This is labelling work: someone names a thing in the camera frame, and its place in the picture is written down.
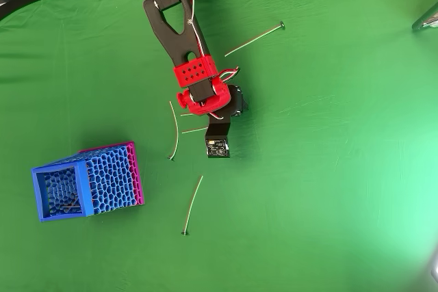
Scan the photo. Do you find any blue and magenta mesh basket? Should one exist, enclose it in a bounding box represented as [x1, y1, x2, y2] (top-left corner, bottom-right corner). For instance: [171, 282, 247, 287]
[31, 140, 146, 223]

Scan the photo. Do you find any curved white stick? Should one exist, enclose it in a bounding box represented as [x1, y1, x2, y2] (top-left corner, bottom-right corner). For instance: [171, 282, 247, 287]
[168, 101, 180, 161]

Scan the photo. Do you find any chrome stand tube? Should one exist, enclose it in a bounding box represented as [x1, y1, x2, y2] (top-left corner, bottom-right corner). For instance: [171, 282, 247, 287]
[411, 1, 438, 31]

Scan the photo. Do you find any red and white servo cable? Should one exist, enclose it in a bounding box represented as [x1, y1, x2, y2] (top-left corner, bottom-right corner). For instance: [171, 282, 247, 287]
[175, 0, 241, 122]

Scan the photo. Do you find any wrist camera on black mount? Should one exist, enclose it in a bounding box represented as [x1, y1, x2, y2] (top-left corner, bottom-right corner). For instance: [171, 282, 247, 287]
[204, 114, 232, 159]

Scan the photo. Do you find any green table cloth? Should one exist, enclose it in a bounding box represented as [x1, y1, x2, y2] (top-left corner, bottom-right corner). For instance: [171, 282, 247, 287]
[0, 0, 438, 292]

